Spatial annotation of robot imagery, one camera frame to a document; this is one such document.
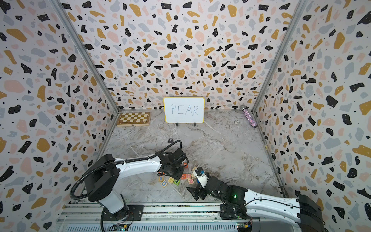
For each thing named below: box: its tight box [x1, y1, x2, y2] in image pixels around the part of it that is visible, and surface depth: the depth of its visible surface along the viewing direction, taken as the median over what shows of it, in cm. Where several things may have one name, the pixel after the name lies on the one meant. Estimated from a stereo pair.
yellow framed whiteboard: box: [163, 96, 206, 124], surface depth 109 cm
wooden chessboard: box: [116, 111, 151, 127], surface depth 115 cm
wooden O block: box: [160, 179, 169, 189], surface depth 84 cm
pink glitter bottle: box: [240, 104, 258, 129], surface depth 119 cm
